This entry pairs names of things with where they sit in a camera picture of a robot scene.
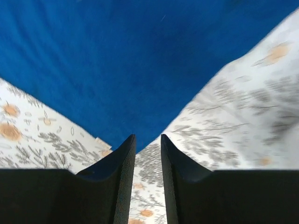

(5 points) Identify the floral patterned table mat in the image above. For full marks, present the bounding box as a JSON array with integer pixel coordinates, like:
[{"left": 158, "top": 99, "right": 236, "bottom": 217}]
[{"left": 0, "top": 11, "right": 299, "bottom": 173}]

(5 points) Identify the blue towel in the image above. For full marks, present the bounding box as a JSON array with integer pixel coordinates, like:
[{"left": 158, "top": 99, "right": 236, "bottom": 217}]
[{"left": 0, "top": 0, "right": 299, "bottom": 150}]

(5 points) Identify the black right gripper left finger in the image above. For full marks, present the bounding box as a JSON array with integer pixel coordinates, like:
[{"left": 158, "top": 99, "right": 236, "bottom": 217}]
[{"left": 0, "top": 134, "right": 136, "bottom": 224}]

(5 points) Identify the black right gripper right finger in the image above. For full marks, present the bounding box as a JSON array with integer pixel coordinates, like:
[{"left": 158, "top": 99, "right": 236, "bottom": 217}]
[{"left": 161, "top": 134, "right": 299, "bottom": 224}]

